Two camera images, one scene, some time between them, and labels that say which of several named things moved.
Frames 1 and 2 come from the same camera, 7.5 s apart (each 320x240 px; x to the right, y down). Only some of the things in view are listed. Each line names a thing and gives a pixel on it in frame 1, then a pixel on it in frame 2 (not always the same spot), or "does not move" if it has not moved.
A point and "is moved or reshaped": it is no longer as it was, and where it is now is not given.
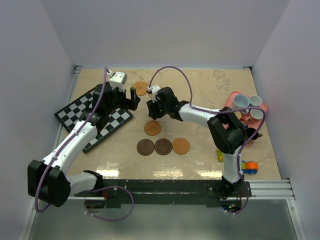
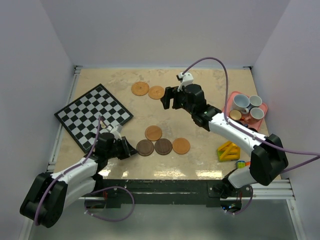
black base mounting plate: (165, 193) does not move
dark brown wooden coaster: (145, 147) does not move
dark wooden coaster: (163, 146) does not move
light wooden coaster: (152, 128) is moved or reshaped
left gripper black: (130, 104) to (128, 150)
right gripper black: (153, 113) to (166, 98)
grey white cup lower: (256, 114) does not move
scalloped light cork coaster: (141, 88) does not move
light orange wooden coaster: (181, 146) does not move
